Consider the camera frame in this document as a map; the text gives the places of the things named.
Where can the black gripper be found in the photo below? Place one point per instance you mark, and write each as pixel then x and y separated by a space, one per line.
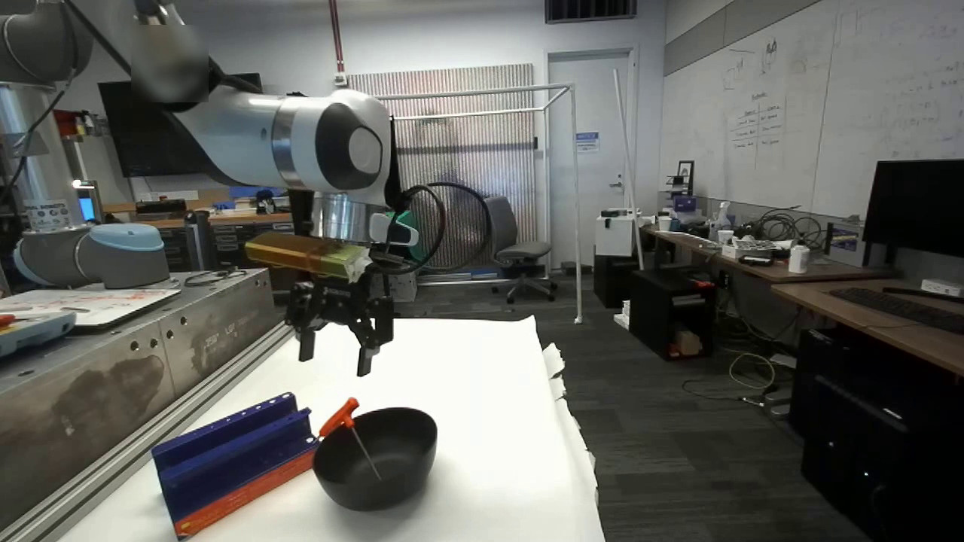
pixel 342 302

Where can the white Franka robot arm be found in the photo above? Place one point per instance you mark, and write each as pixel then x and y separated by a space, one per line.
pixel 250 137

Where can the gray UR robot arm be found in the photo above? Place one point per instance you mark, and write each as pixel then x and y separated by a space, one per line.
pixel 92 252

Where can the black bowl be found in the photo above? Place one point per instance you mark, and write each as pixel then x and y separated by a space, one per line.
pixel 386 457

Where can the blue tool holder orange base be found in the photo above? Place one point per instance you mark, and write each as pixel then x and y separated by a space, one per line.
pixel 229 462

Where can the white table cloth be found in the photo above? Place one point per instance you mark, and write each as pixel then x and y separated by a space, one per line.
pixel 493 403

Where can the gray office chair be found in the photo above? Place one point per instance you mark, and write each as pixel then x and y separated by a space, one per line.
pixel 523 252

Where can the white flat board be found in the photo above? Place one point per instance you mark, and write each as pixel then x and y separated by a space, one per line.
pixel 101 302

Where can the white box appliance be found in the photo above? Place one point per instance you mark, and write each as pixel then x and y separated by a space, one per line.
pixel 614 232

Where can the blue gray tray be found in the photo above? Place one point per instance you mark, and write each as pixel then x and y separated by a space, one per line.
pixel 32 333

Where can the white door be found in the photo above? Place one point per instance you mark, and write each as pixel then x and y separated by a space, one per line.
pixel 598 161

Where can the black cabinet under desk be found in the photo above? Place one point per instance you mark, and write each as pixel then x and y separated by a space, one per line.
pixel 665 310

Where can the small desk device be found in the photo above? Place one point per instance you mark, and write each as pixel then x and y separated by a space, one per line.
pixel 686 197

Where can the clear spray bottle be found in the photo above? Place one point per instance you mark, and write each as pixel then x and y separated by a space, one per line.
pixel 724 224

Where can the ceiling air vent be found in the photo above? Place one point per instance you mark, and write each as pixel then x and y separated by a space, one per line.
pixel 592 11

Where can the white cup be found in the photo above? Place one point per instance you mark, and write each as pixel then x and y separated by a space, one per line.
pixel 798 257

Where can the long wooden desk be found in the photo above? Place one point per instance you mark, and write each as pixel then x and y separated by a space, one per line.
pixel 863 305

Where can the large black cabinet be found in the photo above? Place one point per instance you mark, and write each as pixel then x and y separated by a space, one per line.
pixel 883 440

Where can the black desk monitor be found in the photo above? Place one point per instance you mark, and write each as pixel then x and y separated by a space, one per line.
pixel 914 205

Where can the yellow green wrist camera box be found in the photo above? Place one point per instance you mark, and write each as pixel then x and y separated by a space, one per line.
pixel 306 254

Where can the metal machine base with rail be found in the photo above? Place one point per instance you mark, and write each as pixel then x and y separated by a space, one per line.
pixel 101 381

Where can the black wall screen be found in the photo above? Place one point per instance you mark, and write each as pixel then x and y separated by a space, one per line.
pixel 140 137

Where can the wall whiteboard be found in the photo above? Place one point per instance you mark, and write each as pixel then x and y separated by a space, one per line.
pixel 803 110

